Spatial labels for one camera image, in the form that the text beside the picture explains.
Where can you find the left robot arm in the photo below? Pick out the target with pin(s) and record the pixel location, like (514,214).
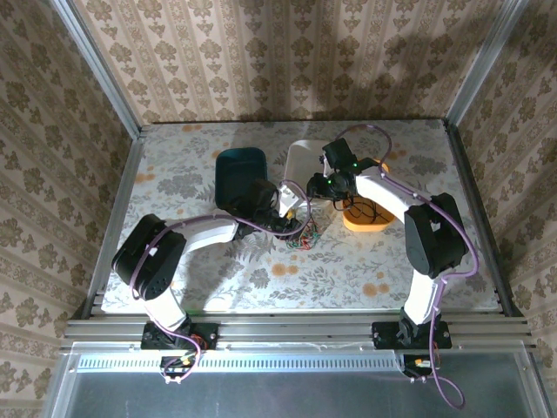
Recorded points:
(150,261)

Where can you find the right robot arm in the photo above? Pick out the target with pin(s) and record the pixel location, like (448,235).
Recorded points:
(435,235)

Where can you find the white plastic bin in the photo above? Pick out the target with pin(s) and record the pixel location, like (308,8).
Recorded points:
(302,161)

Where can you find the teal plastic bin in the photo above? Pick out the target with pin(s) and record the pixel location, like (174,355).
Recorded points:
(237,174)

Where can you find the floral patterned table mat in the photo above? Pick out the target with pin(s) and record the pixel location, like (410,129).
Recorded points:
(304,270)

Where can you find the orange plastic bin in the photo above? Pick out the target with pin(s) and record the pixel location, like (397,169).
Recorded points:
(370,225)

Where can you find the grey metal sheet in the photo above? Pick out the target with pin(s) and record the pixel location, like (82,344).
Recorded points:
(283,396)

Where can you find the black power connector block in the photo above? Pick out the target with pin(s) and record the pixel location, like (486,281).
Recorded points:
(178,368)
(418,366)

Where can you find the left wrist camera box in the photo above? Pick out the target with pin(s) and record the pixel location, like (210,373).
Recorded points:
(288,196)

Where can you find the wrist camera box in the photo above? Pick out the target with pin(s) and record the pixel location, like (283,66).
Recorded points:
(288,196)
(323,159)

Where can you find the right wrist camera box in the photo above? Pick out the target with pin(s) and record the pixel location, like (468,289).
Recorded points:
(323,159)

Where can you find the aluminium frame cross rail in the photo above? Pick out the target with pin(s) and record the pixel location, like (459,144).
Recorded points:
(283,328)

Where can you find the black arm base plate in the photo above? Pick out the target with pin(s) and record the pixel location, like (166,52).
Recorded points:
(204,335)
(385,335)

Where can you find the aluminium table side rail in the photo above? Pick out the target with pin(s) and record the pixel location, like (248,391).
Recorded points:
(483,217)
(115,217)

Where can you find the aluminium frame post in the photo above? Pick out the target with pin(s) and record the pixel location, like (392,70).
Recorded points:
(483,61)
(102,74)

